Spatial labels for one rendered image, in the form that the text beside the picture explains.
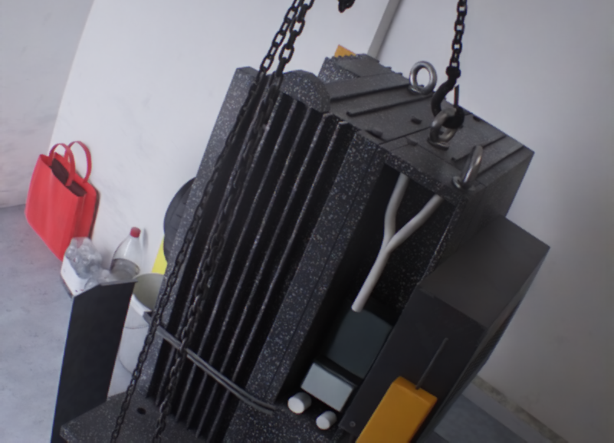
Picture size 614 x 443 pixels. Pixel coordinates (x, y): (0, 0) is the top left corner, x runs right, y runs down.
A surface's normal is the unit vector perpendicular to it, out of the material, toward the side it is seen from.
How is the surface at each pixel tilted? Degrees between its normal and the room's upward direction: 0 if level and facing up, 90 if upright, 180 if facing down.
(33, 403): 0
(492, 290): 0
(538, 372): 90
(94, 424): 0
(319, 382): 90
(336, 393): 90
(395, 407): 90
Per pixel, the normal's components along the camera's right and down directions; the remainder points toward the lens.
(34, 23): 0.71, 0.53
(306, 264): -0.48, 0.22
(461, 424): 0.35, -0.84
